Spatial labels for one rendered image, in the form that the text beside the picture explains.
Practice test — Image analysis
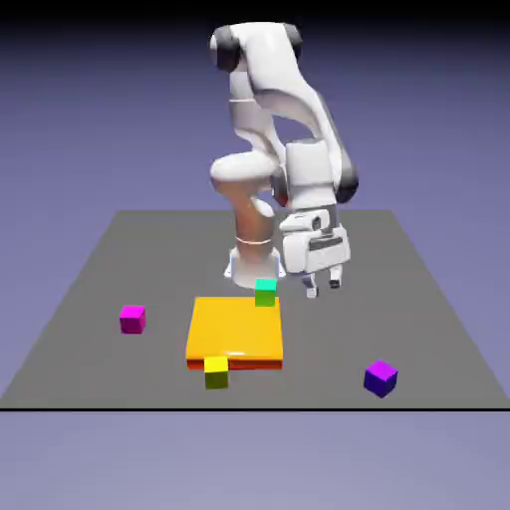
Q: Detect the large orange box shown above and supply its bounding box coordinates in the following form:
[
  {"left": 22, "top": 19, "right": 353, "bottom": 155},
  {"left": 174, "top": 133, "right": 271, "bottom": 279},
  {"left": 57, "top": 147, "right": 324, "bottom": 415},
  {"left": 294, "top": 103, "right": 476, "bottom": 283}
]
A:
[{"left": 185, "top": 296, "right": 285, "bottom": 372}]

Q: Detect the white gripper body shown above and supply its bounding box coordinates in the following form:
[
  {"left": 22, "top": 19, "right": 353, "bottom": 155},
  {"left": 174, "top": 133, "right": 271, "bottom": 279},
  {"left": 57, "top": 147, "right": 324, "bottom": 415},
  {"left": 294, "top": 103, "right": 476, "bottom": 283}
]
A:
[{"left": 281, "top": 223, "right": 353, "bottom": 277}]

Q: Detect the small green cube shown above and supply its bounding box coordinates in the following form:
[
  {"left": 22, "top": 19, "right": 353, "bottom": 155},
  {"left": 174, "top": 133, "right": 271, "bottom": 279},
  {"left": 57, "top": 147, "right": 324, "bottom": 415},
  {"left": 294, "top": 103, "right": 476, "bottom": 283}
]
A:
[{"left": 254, "top": 278, "right": 278, "bottom": 309}]

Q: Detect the small yellow cube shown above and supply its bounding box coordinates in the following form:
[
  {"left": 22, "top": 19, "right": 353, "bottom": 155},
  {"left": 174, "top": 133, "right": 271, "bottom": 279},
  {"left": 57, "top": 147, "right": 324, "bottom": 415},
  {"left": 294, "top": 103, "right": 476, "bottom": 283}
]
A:
[{"left": 203, "top": 356, "right": 230, "bottom": 390}]

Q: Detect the small magenta cube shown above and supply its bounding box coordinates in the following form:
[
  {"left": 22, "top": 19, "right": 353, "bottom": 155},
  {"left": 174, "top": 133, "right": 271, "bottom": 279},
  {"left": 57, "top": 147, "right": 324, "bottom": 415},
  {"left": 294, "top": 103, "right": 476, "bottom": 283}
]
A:
[{"left": 119, "top": 304, "right": 147, "bottom": 335}]

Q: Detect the small purple cube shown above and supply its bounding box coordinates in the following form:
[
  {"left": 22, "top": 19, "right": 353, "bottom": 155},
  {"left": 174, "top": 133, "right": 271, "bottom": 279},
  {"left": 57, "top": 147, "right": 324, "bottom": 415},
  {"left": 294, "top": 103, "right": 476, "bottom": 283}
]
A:
[{"left": 363, "top": 359, "right": 399, "bottom": 399}]

